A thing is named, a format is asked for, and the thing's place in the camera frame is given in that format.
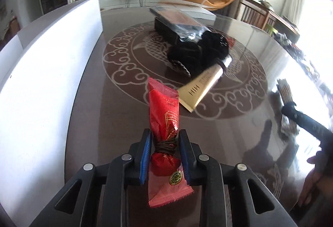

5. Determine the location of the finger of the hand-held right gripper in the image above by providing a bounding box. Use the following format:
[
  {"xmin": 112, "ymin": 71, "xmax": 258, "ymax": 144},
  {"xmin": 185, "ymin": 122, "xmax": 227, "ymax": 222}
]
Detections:
[{"xmin": 282, "ymin": 102, "xmax": 299, "ymax": 119}]

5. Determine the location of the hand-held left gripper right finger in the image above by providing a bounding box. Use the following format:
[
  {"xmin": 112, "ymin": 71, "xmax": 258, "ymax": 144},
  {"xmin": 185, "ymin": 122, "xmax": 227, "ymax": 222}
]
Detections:
[{"xmin": 178, "ymin": 129, "xmax": 297, "ymax": 227}]

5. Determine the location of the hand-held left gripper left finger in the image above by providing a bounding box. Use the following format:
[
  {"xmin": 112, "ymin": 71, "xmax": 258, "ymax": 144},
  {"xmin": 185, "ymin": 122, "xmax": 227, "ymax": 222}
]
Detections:
[{"xmin": 29, "ymin": 129, "xmax": 152, "ymax": 227}]

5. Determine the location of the bundle of beige sticks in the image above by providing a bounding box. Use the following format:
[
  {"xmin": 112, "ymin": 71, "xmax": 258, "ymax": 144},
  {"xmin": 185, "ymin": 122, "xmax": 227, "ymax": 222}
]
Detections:
[{"xmin": 276, "ymin": 77, "xmax": 299, "ymax": 136}]

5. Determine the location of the red candy packet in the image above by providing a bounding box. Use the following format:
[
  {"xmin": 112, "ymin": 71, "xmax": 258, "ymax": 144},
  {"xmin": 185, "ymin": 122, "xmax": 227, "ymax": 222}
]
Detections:
[{"xmin": 147, "ymin": 76, "xmax": 194, "ymax": 208}]

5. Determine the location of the gold cream tube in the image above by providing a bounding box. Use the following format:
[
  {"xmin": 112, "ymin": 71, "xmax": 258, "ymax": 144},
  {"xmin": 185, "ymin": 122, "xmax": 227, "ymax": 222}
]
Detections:
[{"xmin": 177, "ymin": 56, "xmax": 233, "ymax": 113}]

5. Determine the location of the black beaded velvet scrunchie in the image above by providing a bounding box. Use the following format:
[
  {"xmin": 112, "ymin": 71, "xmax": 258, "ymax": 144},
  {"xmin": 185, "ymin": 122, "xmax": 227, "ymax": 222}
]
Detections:
[{"xmin": 201, "ymin": 30, "xmax": 231, "ymax": 61}]

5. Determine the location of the black velvet scrunchie zigzag trim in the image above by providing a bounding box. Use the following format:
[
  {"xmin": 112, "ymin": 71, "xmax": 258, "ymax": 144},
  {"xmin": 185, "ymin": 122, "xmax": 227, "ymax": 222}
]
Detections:
[{"xmin": 166, "ymin": 43, "xmax": 206, "ymax": 76}]

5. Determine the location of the large white storage box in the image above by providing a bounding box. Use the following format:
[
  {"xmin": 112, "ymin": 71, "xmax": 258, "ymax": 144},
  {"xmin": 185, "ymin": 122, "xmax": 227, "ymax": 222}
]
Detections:
[{"xmin": 0, "ymin": 0, "xmax": 104, "ymax": 227}]

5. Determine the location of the black tray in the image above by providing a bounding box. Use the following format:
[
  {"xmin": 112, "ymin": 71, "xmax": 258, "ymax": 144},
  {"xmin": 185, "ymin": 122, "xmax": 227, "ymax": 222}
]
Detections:
[{"xmin": 149, "ymin": 6, "xmax": 210, "ymax": 42}]

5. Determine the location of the person's right hand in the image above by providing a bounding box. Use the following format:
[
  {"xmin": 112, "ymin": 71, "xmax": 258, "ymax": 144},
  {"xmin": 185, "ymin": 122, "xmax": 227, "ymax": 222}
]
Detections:
[{"xmin": 299, "ymin": 155, "xmax": 333, "ymax": 207}]

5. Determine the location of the pile of assorted clutter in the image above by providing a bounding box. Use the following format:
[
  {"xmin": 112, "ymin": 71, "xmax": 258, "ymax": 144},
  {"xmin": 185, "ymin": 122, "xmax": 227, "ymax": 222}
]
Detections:
[{"xmin": 273, "ymin": 32, "xmax": 320, "ymax": 82}]

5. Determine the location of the dark wooden chair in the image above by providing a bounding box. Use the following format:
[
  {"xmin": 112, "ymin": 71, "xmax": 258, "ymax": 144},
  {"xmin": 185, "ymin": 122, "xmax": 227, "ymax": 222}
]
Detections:
[{"xmin": 238, "ymin": 0, "xmax": 270, "ymax": 30}]

